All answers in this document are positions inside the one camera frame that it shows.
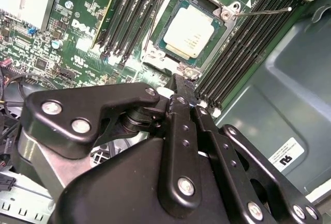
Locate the metal socket cover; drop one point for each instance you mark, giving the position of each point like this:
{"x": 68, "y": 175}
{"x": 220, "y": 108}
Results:
{"x": 160, "y": 65}

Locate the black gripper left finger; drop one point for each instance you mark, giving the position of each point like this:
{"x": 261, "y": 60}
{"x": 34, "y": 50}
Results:
{"x": 64, "y": 115}

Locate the CPU with silver top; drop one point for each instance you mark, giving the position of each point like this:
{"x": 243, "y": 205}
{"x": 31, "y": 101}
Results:
{"x": 190, "y": 27}

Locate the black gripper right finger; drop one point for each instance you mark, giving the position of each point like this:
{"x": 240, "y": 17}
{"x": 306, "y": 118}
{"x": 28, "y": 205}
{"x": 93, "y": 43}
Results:
{"x": 232, "y": 162}

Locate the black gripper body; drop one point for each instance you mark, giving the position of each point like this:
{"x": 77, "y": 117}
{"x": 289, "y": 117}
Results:
{"x": 116, "y": 187}

